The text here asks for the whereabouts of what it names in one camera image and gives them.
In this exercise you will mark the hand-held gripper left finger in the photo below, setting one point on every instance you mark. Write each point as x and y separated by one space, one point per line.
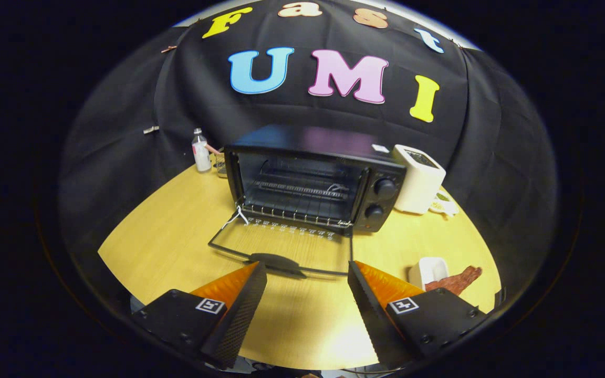
237 320

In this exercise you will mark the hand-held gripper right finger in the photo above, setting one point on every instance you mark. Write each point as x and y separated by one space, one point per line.
371 315

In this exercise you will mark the reddish brown meat strip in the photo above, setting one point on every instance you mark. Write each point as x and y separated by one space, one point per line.
457 282

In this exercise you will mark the black toaster oven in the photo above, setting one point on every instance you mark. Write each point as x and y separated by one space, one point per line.
308 142

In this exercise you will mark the white pop-up toaster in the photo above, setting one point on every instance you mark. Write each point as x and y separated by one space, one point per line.
418 189

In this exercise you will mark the small white bowl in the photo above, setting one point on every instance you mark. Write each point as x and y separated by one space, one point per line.
431 269

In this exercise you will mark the small white dish green garnish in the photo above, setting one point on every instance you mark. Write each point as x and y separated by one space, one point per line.
441 206

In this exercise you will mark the clear glass cup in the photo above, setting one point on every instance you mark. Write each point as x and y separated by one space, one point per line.
220 167

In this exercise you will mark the small clear plastic bottle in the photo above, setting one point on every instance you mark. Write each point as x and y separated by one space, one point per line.
201 157

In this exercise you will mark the pink straw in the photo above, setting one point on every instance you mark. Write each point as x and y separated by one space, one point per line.
212 149

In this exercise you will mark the white clip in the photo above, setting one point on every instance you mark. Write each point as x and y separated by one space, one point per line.
150 129

